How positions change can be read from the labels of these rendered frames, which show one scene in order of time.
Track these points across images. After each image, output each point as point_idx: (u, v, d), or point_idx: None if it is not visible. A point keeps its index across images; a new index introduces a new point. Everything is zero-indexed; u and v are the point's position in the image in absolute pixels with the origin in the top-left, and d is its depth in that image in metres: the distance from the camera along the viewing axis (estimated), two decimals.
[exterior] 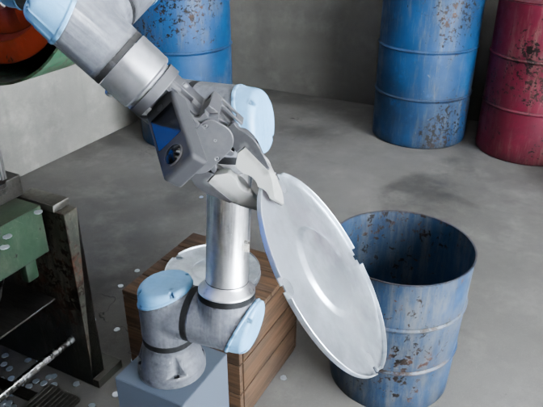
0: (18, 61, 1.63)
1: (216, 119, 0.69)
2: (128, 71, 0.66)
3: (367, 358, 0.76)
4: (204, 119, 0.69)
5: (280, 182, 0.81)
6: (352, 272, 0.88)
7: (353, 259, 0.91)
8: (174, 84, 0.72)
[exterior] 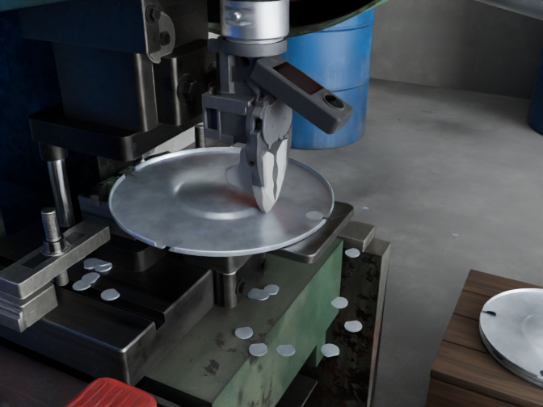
0: None
1: None
2: (288, 10, 0.64)
3: (145, 174, 0.83)
4: None
5: (317, 217, 0.74)
6: (171, 226, 0.72)
7: (170, 242, 0.68)
8: None
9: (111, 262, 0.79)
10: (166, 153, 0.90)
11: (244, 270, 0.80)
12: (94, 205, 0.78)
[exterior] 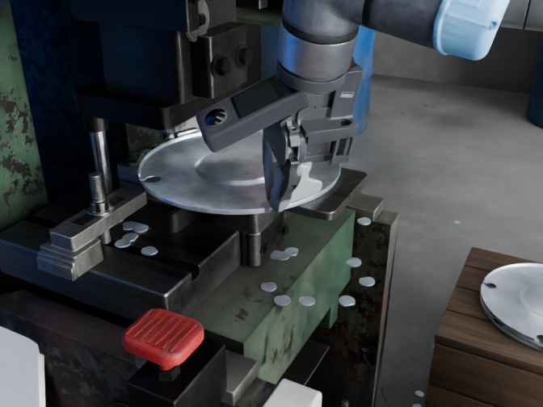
0: None
1: (289, 145, 0.64)
2: (285, 44, 0.57)
3: None
4: (287, 132, 0.64)
5: None
6: (249, 197, 0.79)
7: (268, 206, 0.77)
8: None
9: (147, 224, 0.87)
10: (194, 129, 0.98)
11: (267, 232, 0.88)
12: (132, 173, 0.87)
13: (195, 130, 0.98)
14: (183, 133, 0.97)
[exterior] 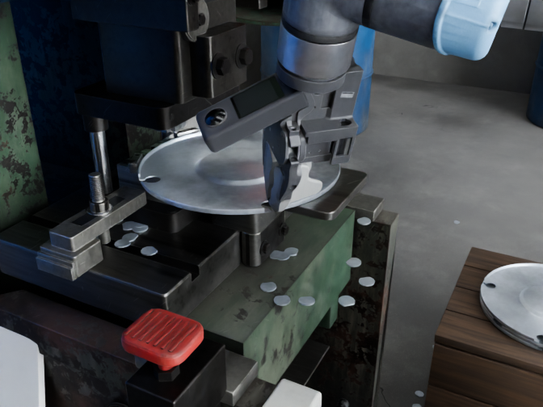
0: None
1: (289, 145, 0.64)
2: (285, 44, 0.57)
3: None
4: (287, 132, 0.64)
5: None
6: None
7: None
8: None
9: (147, 224, 0.87)
10: (194, 129, 0.98)
11: (267, 232, 0.88)
12: (132, 173, 0.87)
13: (195, 130, 0.98)
14: (183, 133, 0.97)
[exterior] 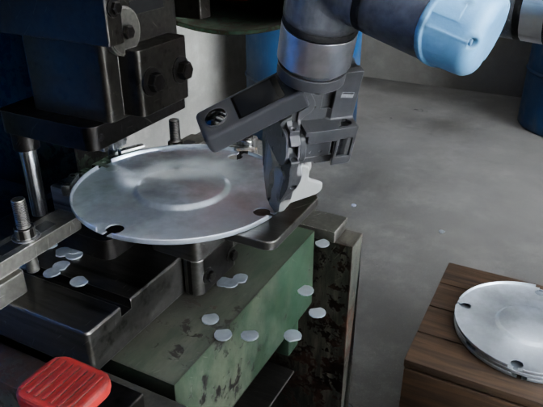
0: None
1: (289, 145, 0.64)
2: (286, 44, 0.57)
3: None
4: (288, 132, 0.64)
5: None
6: (136, 167, 0.87)
7: (112, 167, 0.88)
8: None
9: (82, 250, 0.81)
10: (140, 146, 0.92)
11: (212, 259, 0.82)
12: (65, 195, 0.80)
13: (141, 147, 0.92)
14: (128, 151, 0.91)
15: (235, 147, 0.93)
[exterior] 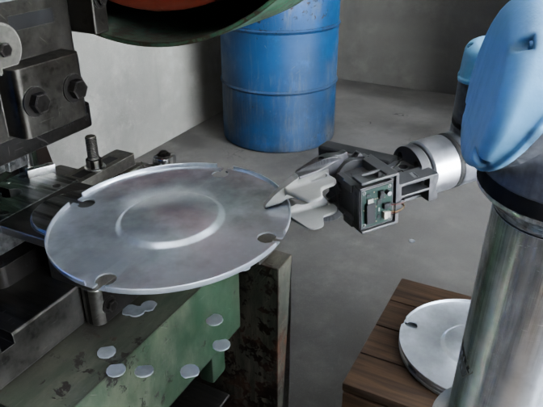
0: None
1: (354, 153, 0.77)
2: None
3: None
4: (360, 158, 0.78)
5: None
6: (112, 199, 0.78)
7: None
8: (414, 170, 0.76)
9: None
10: (48, 165, 0.88)
11: None
12: None
13: (51, 165, 0.88)
14: (35, 170, 0.86)
15: (147, 167, 0.88)
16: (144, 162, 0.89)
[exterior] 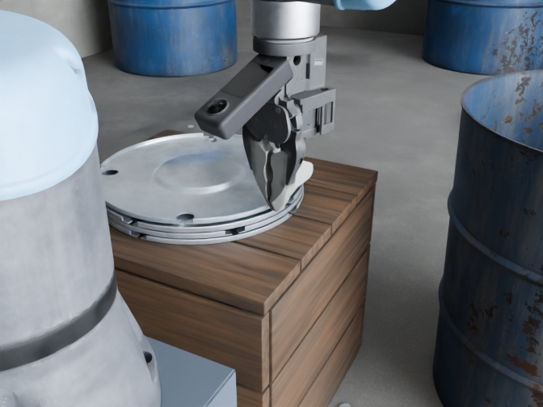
0: None
1: (289, 116, 0.66)
2: (267, 14, 0.62)
3: None
4: (283, 106, 0.67)
5: None
6: (219, 147, 0.94)
7: None
8: (307, 53, 0.68)
9: None
10: None
11: None
12: None
13: None
14: None
15: None
16: None
